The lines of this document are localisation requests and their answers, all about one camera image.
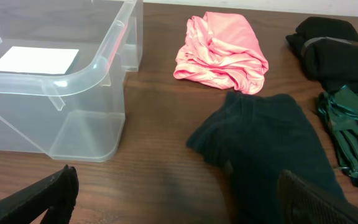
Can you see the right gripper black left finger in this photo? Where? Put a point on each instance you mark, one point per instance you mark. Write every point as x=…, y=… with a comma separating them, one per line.
x=54, y=196

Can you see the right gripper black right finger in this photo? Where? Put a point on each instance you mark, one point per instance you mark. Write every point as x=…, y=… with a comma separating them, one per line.
x=304, y=202

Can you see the dark navy folded garment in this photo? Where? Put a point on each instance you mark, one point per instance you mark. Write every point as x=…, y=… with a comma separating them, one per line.
x=253, y=139

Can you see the dark green folded garment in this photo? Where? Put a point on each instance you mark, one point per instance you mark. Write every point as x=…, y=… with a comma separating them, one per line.
x=338, y=111

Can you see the clear plastic storage bin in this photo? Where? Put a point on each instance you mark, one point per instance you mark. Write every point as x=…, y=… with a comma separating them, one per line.
x=78, y=115

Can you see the white label in bin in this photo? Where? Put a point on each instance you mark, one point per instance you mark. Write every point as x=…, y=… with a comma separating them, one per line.
x=37, y=60

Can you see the black garment with band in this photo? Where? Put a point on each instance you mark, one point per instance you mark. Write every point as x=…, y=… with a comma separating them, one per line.
x=328, y=52

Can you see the pink folded garment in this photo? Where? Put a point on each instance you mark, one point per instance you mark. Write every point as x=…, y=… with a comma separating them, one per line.
x=222, y=51

